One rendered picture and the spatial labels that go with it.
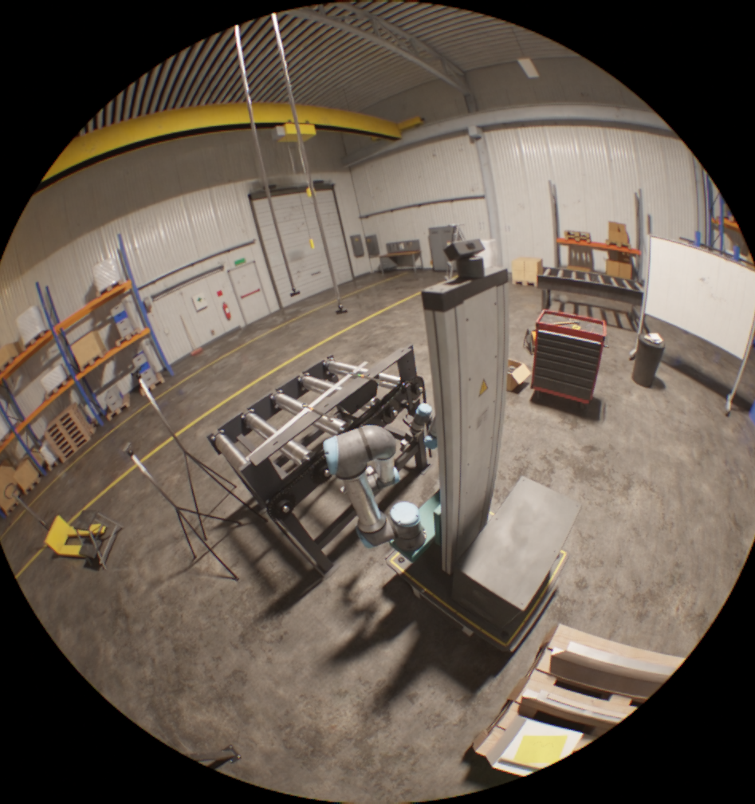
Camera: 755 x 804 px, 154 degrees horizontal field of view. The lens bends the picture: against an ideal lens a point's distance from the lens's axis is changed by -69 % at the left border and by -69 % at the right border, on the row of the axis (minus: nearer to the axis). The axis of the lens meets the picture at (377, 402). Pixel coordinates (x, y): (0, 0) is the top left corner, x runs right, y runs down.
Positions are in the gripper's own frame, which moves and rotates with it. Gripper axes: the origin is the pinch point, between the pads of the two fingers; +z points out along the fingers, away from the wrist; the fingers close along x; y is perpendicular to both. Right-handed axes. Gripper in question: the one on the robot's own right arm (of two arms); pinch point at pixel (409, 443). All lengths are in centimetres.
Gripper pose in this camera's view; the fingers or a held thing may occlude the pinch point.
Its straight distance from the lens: 171.9
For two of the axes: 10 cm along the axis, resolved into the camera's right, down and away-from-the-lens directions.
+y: 7.3, 5.7, -3.8
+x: 6.5, -4.2, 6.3
